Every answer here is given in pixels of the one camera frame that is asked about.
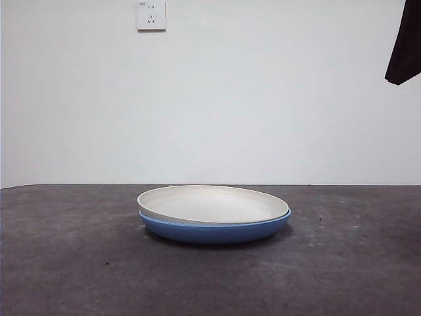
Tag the blue round plate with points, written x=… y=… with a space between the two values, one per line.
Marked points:
x=213 y=233

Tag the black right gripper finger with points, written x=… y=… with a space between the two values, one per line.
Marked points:
x=406 y=49

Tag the white wall socket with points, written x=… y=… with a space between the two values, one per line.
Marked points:
x=151 y=16

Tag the white round plate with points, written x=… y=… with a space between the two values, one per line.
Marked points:
x=210 y=204

